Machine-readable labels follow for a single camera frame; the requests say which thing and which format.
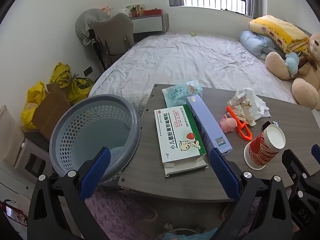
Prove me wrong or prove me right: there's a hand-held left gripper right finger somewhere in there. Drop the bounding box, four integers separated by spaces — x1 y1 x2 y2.
209 147 293 240

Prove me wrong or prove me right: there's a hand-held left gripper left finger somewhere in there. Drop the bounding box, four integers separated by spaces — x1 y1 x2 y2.
27 147 112 240

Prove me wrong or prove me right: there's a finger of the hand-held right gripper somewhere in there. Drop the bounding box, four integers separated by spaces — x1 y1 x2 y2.
311 144 320 177
282 149 313 201

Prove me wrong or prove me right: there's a red white paper cup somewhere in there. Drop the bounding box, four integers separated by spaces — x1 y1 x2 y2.
244 124 286 171

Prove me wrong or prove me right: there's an orange plastic clip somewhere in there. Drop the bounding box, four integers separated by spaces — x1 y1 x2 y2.
226 106 252 141

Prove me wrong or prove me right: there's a pink pig toy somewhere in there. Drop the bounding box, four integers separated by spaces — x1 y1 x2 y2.
219 114 238 133

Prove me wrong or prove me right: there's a long blue cardboard box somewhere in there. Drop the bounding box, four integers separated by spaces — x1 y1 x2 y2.
185 94 233 155

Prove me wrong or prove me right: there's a grey perforated plastic basket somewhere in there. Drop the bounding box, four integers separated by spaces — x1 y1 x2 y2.
49 94 142 184

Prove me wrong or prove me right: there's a green white medicine box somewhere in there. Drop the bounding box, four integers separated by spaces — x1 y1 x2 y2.
154 104 209 178

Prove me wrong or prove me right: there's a paper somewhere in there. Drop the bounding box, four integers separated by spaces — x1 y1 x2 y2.
227 88 255 126

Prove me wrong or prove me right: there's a light blue wipes packet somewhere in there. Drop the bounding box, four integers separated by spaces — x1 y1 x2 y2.
161 80 203 108

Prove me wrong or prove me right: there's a lilac fluffy rug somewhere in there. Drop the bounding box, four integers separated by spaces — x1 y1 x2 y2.
85 187 225 240

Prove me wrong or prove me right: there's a small black item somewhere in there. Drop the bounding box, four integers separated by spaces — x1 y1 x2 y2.
261 121 279 131

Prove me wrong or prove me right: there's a white drawer cabinet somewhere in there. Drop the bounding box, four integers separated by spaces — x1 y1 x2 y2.
0 130 54 200

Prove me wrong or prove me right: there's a large beige teddy bear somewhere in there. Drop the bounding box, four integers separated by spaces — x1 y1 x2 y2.
265 32 320 110

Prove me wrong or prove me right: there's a brown cardboard box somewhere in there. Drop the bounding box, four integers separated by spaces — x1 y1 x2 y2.
32 83 72 140

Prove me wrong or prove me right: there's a yellow sack with knot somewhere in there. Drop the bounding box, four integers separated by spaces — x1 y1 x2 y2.
67 74 94 105

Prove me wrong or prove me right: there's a yellow plastic bag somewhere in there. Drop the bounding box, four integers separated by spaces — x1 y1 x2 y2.
20 81 48 130
50 62 72 88

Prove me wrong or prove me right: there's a small blue plush toy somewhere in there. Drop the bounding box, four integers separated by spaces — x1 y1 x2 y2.
285 52 300 75

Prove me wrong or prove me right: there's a red bag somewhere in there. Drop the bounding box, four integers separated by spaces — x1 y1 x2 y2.
0 200 28 227

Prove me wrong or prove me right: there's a beige storage bin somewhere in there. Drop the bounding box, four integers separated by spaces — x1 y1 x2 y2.
0 105 25 167

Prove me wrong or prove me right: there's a bed with checked sheet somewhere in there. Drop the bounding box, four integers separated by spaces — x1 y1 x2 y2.
88 31 320 110

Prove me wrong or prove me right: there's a black folding stand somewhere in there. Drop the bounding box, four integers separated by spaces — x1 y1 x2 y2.
87 29 108 70

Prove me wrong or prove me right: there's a grey-blue pillow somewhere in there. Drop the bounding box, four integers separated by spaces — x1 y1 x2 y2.
238 31 288 60

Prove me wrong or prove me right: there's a folded yellow blanket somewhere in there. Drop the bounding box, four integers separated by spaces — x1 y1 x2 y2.
248 15 310 54

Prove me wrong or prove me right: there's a grey beige chair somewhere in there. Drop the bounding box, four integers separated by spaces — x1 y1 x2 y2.
89 12 135 70

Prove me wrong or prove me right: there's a grey clothing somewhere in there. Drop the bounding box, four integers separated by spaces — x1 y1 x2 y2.
75 8 110 46

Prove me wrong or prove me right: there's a white grey desk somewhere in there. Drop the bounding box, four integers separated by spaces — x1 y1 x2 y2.
130 14 170 34

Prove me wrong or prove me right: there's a white plastic bag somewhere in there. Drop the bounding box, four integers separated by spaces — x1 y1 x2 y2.
111 6 131 18

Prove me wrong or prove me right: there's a colourful figure picture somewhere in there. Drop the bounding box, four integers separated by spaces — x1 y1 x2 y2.
130 5 145 18

